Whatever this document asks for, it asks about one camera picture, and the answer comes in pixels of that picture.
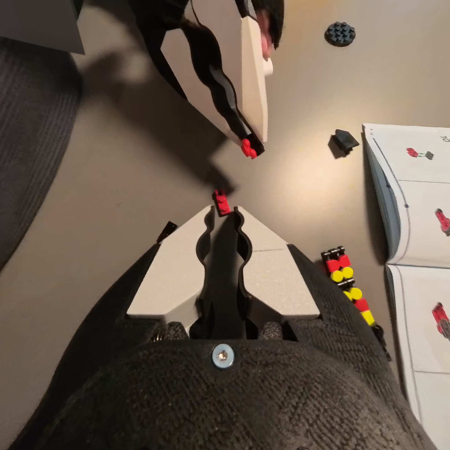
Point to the small dark round disc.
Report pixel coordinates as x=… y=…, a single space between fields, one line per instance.
x=339 y=34

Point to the person's left hand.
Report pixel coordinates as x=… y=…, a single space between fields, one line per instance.
x=266 y=35

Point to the person's dark grey clothing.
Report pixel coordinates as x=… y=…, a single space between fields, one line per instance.
x=31 y=140

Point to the red lobed lego piece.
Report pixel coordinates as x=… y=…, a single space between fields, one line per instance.
x=221 y=203

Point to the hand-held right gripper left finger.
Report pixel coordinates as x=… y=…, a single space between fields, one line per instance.
x=165 y=281

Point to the lego instruction booklet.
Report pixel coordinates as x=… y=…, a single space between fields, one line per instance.
x=422 y=175

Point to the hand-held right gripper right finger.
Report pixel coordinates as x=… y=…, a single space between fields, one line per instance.
x=281 y=284

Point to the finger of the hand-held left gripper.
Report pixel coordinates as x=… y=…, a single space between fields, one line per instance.
x=253 y=88
x=177 y=66

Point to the small black lego piece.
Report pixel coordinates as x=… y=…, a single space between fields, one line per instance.
x=167 y=231
x=257 y=144
x=346 y=139

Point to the black red yellow lego assembly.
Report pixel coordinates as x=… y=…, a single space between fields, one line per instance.
x=334 y=264

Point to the red long lego piece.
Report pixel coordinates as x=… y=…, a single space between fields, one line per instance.
x=248 y=148

